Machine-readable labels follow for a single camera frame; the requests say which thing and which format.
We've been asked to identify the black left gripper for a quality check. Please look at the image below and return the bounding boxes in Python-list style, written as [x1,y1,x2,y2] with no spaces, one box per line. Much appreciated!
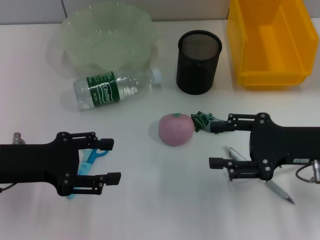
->
[0,131,122,197]

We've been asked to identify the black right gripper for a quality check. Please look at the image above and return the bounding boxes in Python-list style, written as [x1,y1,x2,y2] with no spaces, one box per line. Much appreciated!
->
[208,112,320,183]

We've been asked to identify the green plastic wrapper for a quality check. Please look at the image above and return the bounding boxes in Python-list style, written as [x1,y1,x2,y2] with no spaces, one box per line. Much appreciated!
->
[190,110,226,135]

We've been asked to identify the pink toy peach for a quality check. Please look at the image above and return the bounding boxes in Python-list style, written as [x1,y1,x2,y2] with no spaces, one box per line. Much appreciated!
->
[158,112,195,147]

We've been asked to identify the clear water bottle green label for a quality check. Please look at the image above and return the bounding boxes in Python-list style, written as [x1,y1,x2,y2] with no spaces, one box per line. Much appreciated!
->
[73,68,163,112]

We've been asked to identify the blue sheathed scissors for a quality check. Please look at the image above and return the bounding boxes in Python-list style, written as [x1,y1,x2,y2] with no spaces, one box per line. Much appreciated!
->
[67,148,111,200]

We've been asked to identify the silver white ballpoint pen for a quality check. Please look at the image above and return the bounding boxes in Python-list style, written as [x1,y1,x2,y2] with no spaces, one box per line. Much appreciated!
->
[224,144,296,205]

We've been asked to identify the black mesh pen cup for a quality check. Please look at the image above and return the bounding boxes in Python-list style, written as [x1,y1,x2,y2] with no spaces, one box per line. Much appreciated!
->
[176,30,223,96]

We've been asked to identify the translucent green fruit bowl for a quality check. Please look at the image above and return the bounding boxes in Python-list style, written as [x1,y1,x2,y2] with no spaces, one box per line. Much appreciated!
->
[47,3,160,79]

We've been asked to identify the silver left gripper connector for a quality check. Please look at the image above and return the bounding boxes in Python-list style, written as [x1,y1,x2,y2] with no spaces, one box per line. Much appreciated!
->
[12,132,26,145]

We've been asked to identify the yellow plastic storage bin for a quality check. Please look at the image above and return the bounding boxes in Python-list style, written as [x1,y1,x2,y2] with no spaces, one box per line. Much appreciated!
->
[226,0,320,90]

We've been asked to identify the right gripper cable with plugs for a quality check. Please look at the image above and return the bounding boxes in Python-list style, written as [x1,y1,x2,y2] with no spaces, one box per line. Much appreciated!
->
[294,159,320,183]

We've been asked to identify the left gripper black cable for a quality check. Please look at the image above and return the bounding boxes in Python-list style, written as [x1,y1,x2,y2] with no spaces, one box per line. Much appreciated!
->
[0,183,16,193]

